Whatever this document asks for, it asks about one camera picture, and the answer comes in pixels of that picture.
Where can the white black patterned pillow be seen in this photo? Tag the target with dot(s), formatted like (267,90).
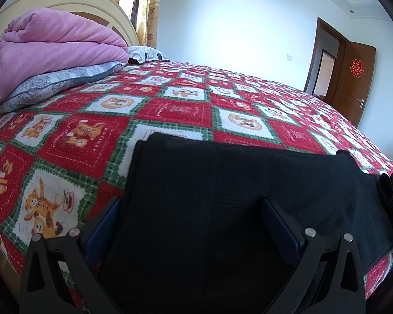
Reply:
(147,52)

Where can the red paper door decoration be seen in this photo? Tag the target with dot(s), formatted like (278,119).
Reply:
(356,68)

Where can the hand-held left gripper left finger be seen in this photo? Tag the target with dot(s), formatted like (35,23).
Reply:
(98,232)

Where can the window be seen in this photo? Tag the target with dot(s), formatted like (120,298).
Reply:
(140,6)

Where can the narrow yellow curtain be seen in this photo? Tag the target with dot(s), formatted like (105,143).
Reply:
(152,13)

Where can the grey patterned pillow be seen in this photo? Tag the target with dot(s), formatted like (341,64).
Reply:
(52,82)

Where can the brown door frame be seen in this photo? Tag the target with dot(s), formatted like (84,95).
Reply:
(312,55)

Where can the black pants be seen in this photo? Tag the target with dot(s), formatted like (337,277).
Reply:
(216,186)

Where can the brown wooden door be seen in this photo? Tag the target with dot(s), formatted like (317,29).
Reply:
(347,88)

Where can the folded pink quilt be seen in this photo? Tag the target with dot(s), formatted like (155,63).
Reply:
(52,45)

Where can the red printed bed blanket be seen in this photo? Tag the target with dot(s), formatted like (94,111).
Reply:
(183,111)

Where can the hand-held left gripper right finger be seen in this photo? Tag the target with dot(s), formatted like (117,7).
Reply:
(281,229)

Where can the cream wooden headboard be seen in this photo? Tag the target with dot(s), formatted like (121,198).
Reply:
(95,6)

